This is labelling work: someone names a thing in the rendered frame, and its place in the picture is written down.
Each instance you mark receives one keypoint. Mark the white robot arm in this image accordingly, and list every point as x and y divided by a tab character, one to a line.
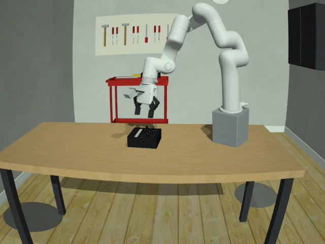
229	60

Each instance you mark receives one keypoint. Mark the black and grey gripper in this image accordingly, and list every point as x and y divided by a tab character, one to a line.
149	97

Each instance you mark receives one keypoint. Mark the black lighting desk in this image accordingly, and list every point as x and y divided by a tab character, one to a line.
144	137

